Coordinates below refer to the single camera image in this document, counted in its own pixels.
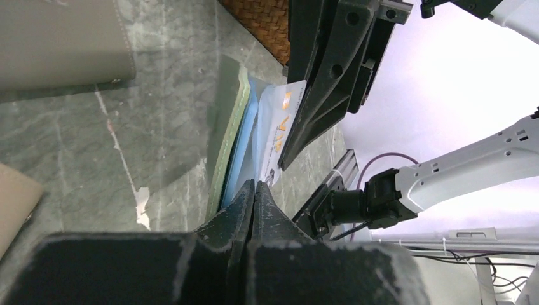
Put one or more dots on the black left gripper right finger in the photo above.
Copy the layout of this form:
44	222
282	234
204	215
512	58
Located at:
284	266

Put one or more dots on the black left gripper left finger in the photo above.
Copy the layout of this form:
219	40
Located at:
203	266

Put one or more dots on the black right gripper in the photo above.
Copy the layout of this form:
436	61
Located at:
337	48

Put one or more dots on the white VIP credit card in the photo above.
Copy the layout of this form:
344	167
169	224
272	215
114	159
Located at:
278	107

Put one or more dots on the green card holder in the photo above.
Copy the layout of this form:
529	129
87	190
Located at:
231	118

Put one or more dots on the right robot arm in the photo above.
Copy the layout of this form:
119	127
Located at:
396	195

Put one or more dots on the beige card holder near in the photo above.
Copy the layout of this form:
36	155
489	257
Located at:
19	196

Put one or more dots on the grey card holder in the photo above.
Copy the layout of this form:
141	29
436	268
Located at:
49	44

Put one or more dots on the brown woven divided basket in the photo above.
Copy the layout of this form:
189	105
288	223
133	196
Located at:
267	21

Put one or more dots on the aluminium front rail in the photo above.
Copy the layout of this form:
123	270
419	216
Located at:
342	176

